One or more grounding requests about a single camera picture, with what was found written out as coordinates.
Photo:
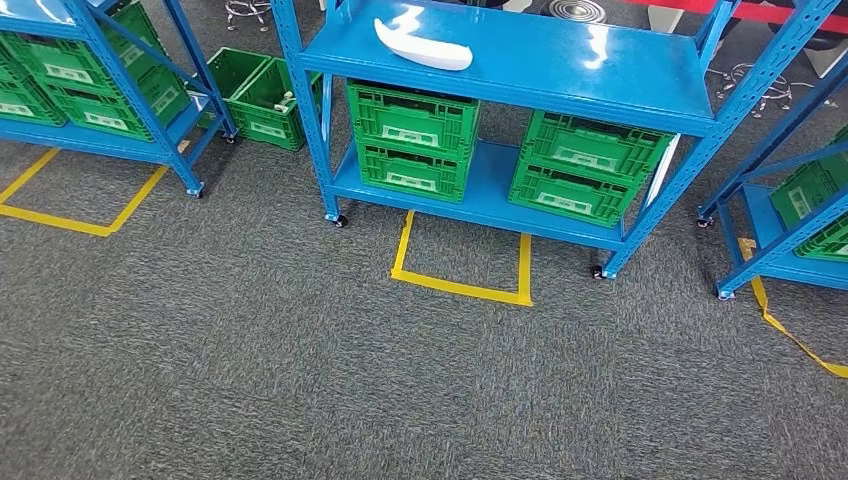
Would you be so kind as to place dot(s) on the small white plastic part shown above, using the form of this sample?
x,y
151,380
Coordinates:
x,y
285,102

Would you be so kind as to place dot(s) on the blue metal shelf rack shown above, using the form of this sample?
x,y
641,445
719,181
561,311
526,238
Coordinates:
x,y
762,265
530,53
79,142

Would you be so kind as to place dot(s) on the yellow floor tape square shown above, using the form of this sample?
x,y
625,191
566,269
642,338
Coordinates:
x,y
457,286

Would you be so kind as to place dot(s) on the green plastic crate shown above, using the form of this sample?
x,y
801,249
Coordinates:
x,y
411,119
411,175
265,126
232,69
99,116
828,245
53,63
808,189
563,199
26,106
583,149

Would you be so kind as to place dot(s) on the white curved plastic panel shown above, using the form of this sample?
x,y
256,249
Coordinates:
x,y
424,50

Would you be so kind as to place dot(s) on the white flat side plate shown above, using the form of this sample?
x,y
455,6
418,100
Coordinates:
x,y
662,172

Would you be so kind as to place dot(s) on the black round stool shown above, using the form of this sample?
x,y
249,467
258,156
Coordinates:
x,y
785,93
248,8
576,10

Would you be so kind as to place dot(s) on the yellow floor tape line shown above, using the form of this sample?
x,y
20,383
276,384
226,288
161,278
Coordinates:
x,y
762,311
66,225

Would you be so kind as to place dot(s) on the red barrier belt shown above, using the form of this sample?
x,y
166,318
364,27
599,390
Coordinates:
x,y
755,13

